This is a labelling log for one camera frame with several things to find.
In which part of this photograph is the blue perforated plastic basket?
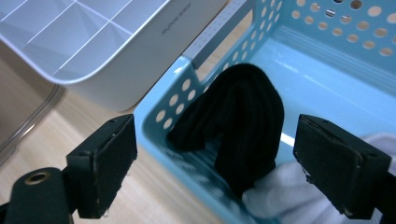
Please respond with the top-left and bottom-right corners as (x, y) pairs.
(134, 0), (396, 224)

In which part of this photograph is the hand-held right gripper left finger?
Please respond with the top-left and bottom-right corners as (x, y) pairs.
(65, 113), (138, 219)

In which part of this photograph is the white compartment organizer box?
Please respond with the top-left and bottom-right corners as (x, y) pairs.
(0, 0), (230, 113)

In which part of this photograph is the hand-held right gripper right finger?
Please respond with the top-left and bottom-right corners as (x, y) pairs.
(292, 113), (392, 220)

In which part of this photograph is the white sock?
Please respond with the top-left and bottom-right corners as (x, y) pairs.
(242, 132), (396, 224)

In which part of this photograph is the black sock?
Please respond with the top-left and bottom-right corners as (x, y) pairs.
(166, 63), (285, 199)

